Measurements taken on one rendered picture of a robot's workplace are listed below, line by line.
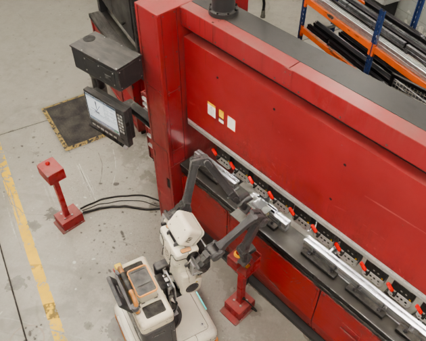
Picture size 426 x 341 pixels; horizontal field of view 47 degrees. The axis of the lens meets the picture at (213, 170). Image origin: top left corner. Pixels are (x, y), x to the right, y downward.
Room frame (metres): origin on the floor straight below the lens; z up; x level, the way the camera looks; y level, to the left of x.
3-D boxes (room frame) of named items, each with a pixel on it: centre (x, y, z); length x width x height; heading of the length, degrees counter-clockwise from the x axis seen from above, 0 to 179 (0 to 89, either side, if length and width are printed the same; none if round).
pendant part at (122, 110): (2.92, 0.79, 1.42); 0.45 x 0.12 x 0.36; 51
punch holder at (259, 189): (2.41, -0.38, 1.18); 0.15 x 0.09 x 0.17; 42
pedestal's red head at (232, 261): (2.03, -0.23, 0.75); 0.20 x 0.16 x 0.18; 44
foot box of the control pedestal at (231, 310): (2.01, -0.21, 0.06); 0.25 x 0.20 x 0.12; 134
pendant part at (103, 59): (3.02, 0.78, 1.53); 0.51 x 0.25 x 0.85; 51
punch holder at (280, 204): (2.26, -0.51, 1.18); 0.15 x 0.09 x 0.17; 42
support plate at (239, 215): (2.29, -0.29, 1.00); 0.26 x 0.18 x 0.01; 132
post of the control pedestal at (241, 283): (2.03, -0.23, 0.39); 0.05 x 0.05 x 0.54; 44
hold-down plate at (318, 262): (1.91, -0.76, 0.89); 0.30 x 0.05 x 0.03; 42
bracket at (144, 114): (3.17, 0.68, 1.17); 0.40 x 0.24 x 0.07; 42
